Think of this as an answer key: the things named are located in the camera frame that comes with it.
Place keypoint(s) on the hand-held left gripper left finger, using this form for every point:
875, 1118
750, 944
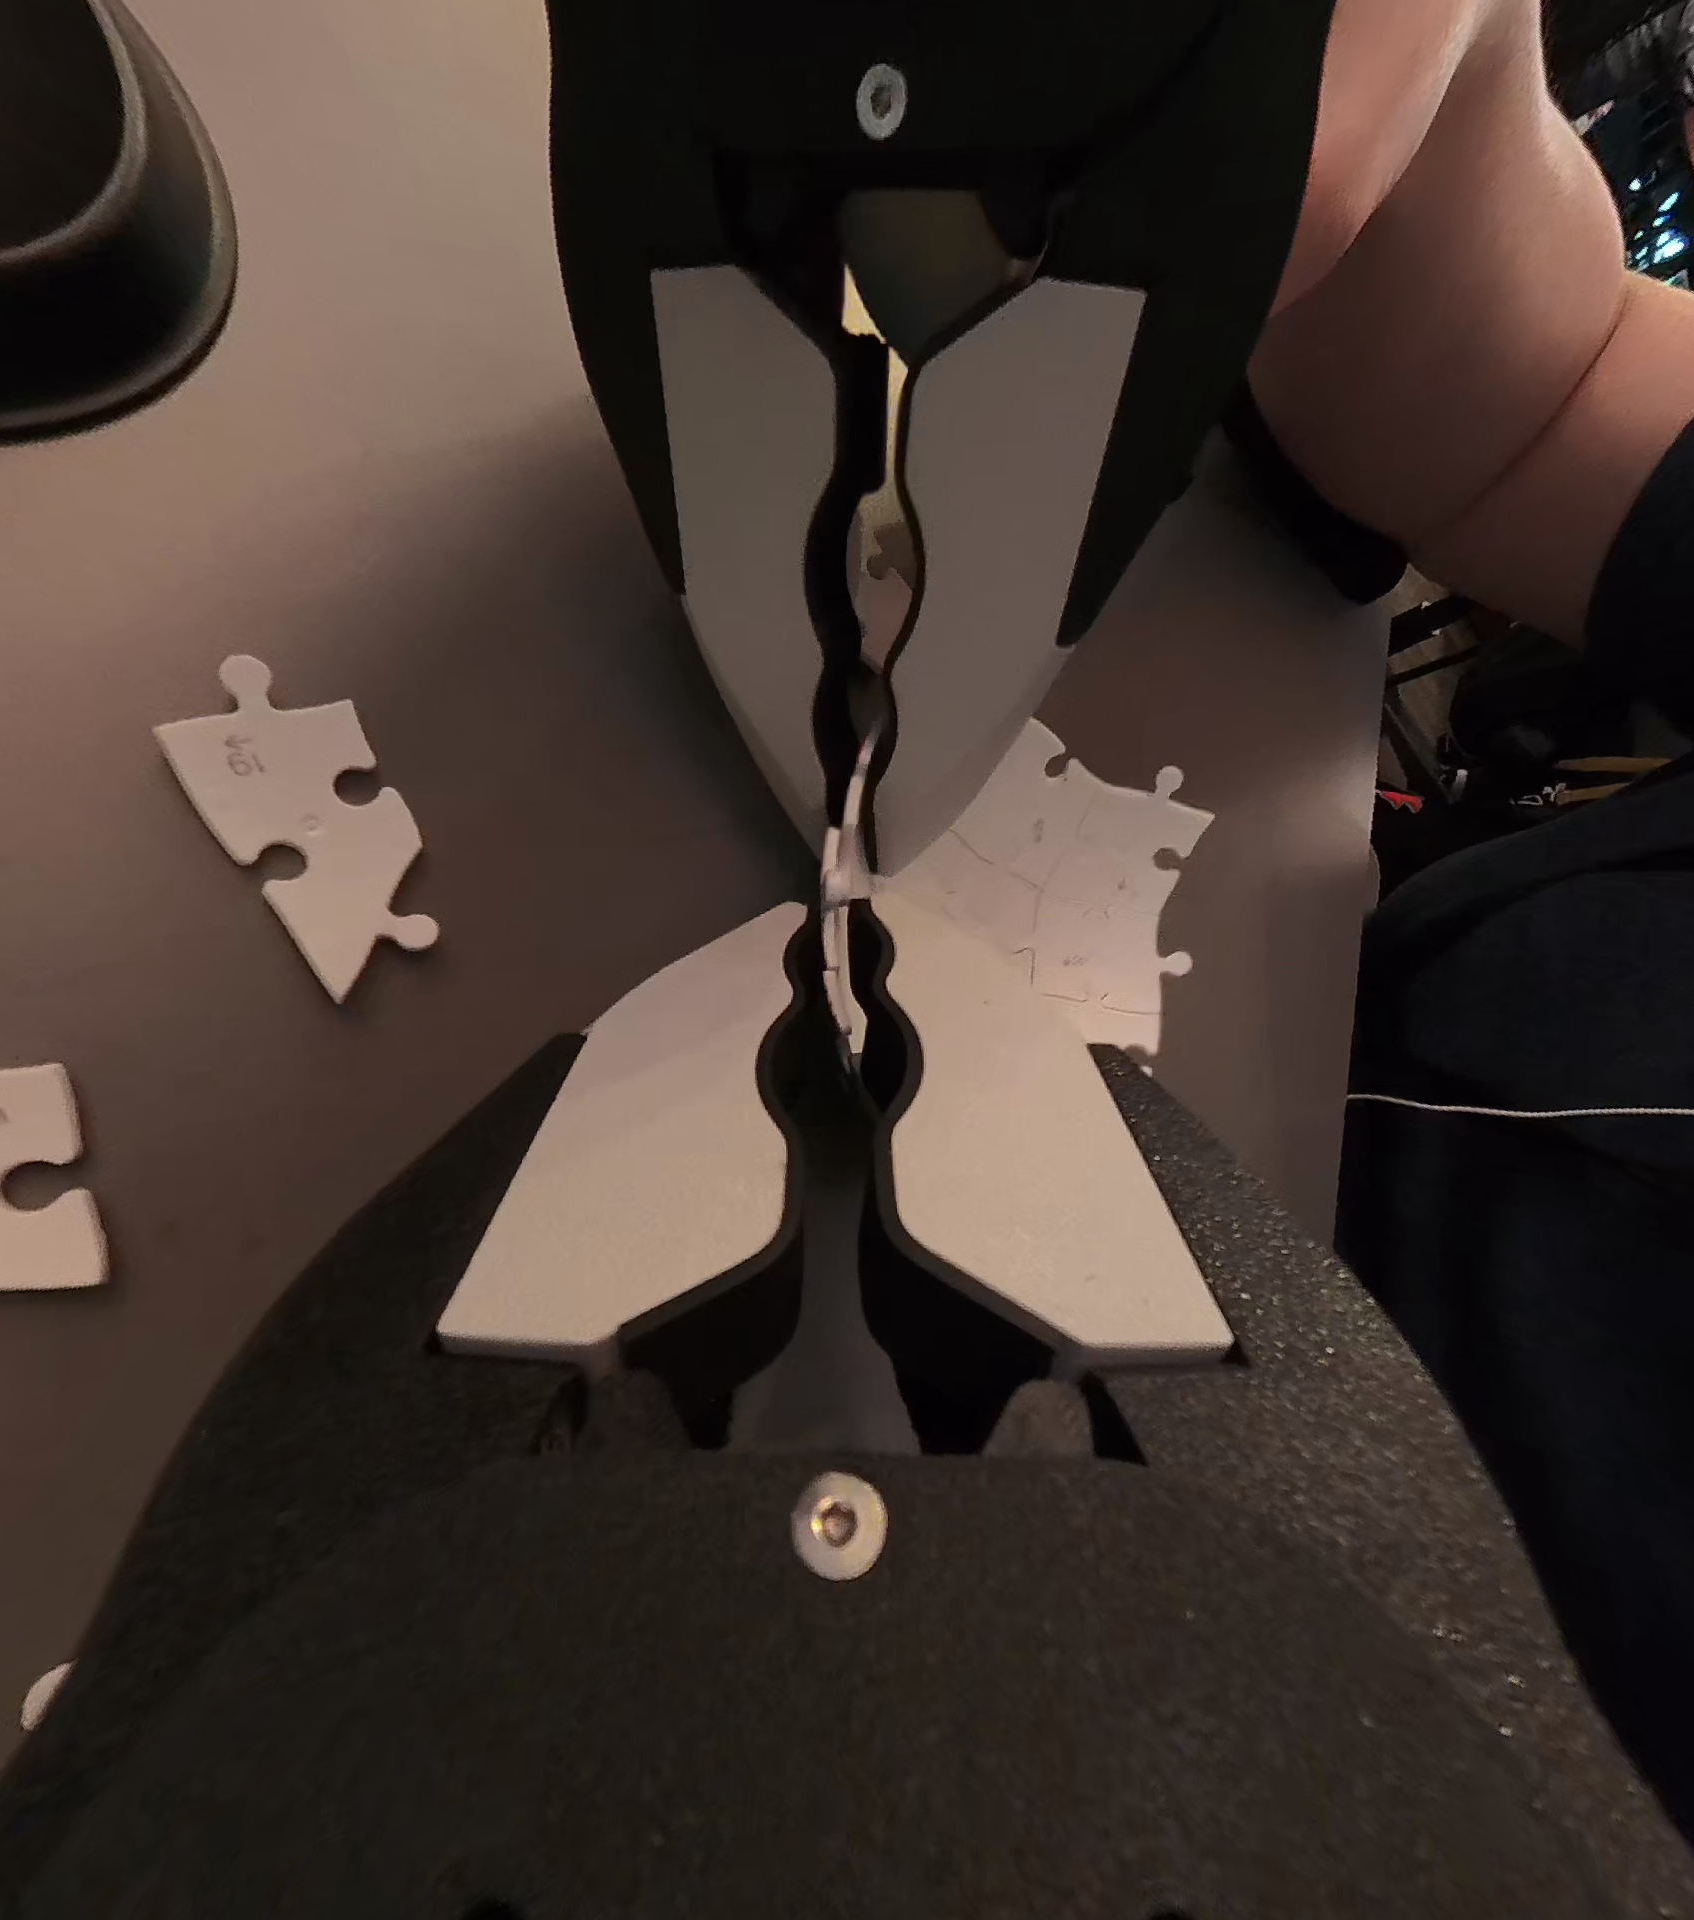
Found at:
637, 1202

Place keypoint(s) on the black chair armrest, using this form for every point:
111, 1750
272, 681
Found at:
1315, 511

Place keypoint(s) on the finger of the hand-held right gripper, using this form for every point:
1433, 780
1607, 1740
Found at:
743, 480
1013, 480

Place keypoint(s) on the scattered loose puzzle pieces group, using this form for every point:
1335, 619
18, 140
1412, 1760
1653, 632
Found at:
295, 811

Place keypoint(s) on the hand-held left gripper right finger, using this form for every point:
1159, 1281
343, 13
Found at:
1043, 1202

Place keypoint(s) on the assembled white puzzle section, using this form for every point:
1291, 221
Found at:
1073, 872

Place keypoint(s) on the black round ball stand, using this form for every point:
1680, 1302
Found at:
69, 271

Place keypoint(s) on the person's right forearm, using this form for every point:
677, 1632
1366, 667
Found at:
1479, 301

